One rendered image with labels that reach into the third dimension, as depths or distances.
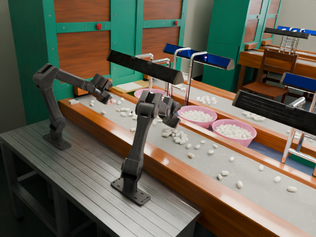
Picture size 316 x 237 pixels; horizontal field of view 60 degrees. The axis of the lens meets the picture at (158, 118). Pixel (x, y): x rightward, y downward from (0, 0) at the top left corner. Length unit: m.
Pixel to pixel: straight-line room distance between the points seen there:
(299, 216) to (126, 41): 1.67
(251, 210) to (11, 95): 2.31
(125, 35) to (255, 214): 1.60
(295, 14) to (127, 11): 4.68
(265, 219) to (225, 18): 3.52
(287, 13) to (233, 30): 2.37
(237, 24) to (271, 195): 3.24
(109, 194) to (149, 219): 0.23
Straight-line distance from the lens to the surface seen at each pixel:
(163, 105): 1.38
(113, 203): 1.23
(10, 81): 2.80
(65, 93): 2.01
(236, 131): 1.76
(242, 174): 1.38
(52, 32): 1.88
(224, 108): 2.09
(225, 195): 1.19
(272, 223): 1.14
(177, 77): 1.50
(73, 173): 1.41
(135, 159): 1.19
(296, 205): 1.31
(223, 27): 4.35
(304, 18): 6.39
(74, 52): 1.99
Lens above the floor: 1.51
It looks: 25 degrees down
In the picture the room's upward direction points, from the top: 5 degrees clockwise
